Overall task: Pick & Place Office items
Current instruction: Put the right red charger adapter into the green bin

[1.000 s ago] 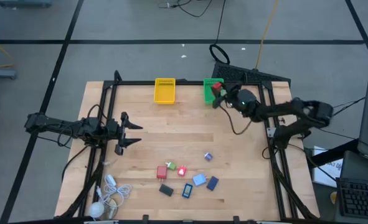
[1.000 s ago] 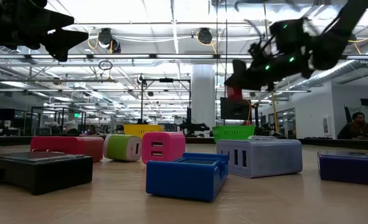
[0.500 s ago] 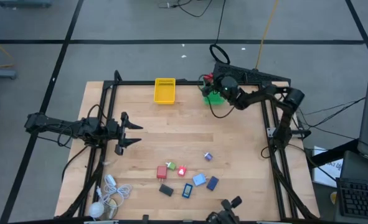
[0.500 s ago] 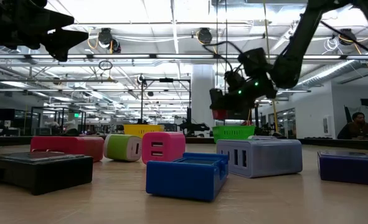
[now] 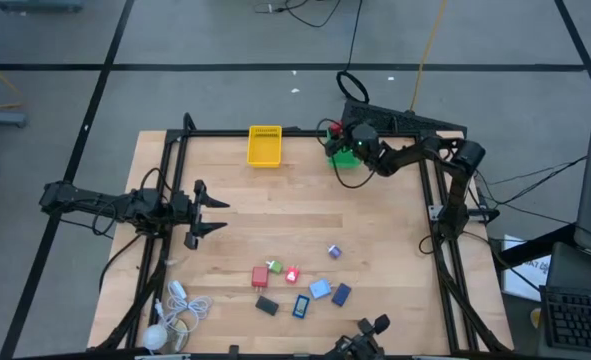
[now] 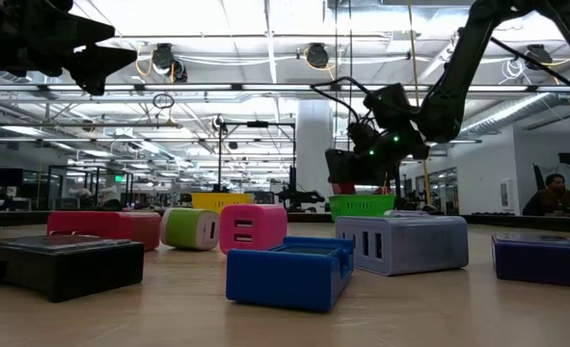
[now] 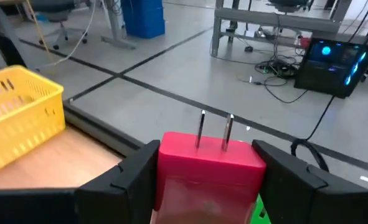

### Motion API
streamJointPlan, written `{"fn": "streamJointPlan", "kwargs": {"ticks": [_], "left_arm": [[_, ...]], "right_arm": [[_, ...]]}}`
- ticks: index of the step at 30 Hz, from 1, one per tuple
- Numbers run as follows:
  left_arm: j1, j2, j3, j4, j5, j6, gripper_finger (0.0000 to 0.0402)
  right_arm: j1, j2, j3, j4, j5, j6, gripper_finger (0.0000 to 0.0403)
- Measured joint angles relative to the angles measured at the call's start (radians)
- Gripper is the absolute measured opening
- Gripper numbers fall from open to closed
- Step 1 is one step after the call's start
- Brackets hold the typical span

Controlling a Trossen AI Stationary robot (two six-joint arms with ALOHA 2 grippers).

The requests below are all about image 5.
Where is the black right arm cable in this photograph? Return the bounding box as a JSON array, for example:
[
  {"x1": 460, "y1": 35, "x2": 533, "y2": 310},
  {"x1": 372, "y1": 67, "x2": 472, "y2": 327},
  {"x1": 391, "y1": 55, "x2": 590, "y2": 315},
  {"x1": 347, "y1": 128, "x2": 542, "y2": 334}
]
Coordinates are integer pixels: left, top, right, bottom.
[{"x1": 317, "y1": 118, "x2": 376, "y2": 190}]

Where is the orange floor cable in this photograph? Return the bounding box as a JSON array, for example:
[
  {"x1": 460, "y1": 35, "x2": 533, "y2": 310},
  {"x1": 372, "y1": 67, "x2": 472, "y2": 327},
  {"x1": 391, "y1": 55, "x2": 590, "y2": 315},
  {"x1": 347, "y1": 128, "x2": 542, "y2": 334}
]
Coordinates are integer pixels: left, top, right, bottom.
[{"x1": 0, "y1": 51, "x2": 26, "y2": 112}]

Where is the black floor cable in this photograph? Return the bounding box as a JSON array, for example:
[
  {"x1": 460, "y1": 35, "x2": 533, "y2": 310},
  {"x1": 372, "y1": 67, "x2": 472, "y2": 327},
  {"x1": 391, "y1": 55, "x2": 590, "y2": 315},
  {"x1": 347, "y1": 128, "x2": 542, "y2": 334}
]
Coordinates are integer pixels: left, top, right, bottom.
[{"x1": 253, "y1": 0, "x2": 344, "y2": 29}]

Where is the grey stand foot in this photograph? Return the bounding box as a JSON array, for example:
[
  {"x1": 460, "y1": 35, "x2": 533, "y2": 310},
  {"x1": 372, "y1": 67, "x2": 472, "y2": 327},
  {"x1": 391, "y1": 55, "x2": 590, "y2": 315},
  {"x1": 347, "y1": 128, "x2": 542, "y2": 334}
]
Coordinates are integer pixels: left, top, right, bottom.
[
  {"x1": 0, "y1": 108, "x2": 28, "y2": 129},
  {"x1": 0, "y1": 0, "x2": 85, "y2": 14}
]

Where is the black keyboard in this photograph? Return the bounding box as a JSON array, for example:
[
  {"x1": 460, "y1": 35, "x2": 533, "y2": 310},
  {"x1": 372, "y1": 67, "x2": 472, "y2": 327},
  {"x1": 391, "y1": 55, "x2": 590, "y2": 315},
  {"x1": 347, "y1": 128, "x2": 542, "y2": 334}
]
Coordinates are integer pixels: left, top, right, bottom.
[{"x1": 539, "y1": 284, "x2": 591, "y2": 354}]

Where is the large red charger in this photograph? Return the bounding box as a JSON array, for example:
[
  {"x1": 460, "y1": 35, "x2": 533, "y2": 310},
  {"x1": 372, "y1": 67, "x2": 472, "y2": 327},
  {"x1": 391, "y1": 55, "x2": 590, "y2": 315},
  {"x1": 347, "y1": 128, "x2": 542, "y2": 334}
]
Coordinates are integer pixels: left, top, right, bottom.
[{"x1": 251, "y1": 265, "x2": 270, "y2": 290}]

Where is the black perforated panel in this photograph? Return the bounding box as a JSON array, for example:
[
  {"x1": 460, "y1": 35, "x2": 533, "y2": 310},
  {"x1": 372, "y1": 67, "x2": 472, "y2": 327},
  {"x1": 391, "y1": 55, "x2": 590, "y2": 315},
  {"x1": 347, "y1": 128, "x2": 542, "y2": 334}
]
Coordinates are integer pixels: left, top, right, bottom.
[{"x1": 341, "y1": 98, "x2": 469, "y2": 139}]

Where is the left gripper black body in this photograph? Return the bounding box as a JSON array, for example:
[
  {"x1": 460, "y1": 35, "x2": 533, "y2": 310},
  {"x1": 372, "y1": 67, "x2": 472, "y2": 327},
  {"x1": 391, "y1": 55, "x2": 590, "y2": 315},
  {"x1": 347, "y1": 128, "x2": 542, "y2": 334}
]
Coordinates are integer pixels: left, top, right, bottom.
[{"x1": 170, "y1": 179, "x2": 207, "y2": 250}]

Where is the yellow hanging cable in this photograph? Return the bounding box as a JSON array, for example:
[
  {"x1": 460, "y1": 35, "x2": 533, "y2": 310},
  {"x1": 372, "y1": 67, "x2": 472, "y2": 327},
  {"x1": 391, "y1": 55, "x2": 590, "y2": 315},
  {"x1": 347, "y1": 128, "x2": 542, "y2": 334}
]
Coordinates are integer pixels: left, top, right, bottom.
[{"x1": 408, "y1": 0, "x2": 449, "y2": 112}]

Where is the blue case with screen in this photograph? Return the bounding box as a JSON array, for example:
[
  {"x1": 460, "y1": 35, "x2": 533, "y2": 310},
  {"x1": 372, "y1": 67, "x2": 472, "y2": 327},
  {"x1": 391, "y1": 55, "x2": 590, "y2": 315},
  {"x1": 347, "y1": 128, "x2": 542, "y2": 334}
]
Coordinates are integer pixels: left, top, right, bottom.
[{"x1": 291, "y1": 294, "x2": 311, "y2": 320}]

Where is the white paper sheet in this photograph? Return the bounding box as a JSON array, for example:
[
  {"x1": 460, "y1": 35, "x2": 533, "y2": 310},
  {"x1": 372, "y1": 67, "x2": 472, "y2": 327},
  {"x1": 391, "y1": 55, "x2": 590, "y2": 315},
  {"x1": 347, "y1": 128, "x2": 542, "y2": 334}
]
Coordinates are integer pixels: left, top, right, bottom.
[{"x1": 502, "y1": 233, "x2": 551, "y2": 303}]

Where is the black case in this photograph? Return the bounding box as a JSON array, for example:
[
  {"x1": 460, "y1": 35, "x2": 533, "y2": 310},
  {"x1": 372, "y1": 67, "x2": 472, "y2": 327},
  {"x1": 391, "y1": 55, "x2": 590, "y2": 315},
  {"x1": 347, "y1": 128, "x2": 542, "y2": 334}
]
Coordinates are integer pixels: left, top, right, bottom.
[{"x1": 254, "y1": 295, "x2": 280, "y2": 317}]

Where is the black cable bundle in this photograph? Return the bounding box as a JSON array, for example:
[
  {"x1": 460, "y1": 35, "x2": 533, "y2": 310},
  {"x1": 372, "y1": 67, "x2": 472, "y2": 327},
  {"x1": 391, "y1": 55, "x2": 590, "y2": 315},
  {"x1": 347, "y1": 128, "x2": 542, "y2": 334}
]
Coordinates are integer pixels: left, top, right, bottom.
[{"x1": 474, "y1": 154, "x2": 589, "y2": 226}]

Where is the green plastic basket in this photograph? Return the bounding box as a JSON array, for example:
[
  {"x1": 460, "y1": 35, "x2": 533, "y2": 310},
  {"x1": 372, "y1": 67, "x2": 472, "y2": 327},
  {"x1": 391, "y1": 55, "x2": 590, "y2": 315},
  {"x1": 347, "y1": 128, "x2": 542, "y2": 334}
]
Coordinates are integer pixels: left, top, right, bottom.
[{"x1": 326, "y1": 127, "x2": 364, "y2": 170}]

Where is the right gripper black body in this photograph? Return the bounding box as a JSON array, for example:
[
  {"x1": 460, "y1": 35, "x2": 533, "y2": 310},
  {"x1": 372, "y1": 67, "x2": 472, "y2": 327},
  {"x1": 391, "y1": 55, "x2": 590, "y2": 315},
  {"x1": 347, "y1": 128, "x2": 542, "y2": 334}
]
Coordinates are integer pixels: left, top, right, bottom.
[{"x1": 324, "y1": 119, "x2": 359, "y2": 159}]

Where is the white round bulb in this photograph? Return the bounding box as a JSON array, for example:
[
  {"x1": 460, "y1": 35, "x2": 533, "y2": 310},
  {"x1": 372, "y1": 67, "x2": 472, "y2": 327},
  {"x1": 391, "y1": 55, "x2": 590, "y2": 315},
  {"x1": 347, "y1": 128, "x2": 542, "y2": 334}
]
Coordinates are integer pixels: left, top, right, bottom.
[{"x1": 141, "y1": 323, "x2": 169, "y2": 352}]

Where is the yellow plastic basket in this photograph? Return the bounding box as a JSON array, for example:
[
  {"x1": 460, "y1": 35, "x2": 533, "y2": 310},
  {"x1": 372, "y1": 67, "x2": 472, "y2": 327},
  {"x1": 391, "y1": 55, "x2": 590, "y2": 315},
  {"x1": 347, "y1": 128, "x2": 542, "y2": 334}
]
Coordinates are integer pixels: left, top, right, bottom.
[{"x1": 246, "y1": 124, "x2": 283, "y2": 169}]

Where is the light blue charger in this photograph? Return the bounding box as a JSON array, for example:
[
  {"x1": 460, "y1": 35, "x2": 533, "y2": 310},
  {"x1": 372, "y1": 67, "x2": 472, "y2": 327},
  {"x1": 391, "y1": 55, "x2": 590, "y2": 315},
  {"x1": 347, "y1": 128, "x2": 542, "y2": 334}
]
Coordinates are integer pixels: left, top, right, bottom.
[{"x1": 308, "y1": 278, "x2": 334, "y2": 301}]

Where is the dark blue case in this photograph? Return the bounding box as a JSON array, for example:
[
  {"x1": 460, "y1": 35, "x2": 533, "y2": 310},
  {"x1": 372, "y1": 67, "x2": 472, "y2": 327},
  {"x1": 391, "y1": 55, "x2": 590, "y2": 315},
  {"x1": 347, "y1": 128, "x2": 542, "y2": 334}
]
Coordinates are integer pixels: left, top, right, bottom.
[{"x1": 330, "y1": 282, "x2": 353, "y2": 308}]

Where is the black stand bar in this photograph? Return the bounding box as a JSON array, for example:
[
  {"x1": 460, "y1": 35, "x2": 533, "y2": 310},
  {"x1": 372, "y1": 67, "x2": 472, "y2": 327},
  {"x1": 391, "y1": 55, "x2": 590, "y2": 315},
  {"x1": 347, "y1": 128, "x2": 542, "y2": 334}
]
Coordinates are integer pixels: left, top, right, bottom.
[{"x1": 497, "y1": 222, "x2": 576, "y2": 271}]

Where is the black hanging cable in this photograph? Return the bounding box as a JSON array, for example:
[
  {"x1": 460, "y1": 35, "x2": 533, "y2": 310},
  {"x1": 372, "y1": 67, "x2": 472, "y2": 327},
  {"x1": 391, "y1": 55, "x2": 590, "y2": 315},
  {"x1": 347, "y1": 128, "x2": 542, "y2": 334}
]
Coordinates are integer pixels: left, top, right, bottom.
[{"x1": 335, "y1": 0, "x2": 371, "y2": 105}]

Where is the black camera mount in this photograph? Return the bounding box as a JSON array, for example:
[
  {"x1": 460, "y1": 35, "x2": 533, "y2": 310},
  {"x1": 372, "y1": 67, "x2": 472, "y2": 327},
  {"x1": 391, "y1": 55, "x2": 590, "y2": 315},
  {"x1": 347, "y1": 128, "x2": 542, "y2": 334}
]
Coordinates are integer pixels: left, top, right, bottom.
[{"x1": 324, "y1": 313, "x2": 392, "y2": 360}]

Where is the grey flat device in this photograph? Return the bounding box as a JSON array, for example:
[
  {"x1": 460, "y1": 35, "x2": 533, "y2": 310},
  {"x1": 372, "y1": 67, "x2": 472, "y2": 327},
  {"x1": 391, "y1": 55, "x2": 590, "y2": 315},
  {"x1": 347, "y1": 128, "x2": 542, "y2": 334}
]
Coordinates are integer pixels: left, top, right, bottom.
[{"x1": 544, "y1": 241, "x2": 591, "y2": 296}]

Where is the transparent round disc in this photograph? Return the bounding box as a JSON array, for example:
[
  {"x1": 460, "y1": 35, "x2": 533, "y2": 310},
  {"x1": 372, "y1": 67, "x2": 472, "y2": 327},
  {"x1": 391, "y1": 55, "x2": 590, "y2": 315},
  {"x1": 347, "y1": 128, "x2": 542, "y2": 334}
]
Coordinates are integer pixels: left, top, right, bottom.
[{"x1": 167, "y1": 319, "x2": 191, "y2": 354}]

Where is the black aluminium table frame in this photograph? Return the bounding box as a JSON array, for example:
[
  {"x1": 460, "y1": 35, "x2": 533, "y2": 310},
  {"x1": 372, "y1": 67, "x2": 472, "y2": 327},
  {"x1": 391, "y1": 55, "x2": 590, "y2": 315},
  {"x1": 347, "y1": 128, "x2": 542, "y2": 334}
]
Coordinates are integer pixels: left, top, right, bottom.
[{"x1": 92, "y1": 112, "x2": 514, "y2": 354}]

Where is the white adapter with cable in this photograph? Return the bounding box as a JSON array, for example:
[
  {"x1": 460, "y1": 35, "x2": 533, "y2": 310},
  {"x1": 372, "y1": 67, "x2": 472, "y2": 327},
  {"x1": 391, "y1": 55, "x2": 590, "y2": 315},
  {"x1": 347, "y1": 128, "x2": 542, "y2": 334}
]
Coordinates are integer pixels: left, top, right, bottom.
[{"x1": 153, "y1": 279, "x2": 214, "y2": 335}]

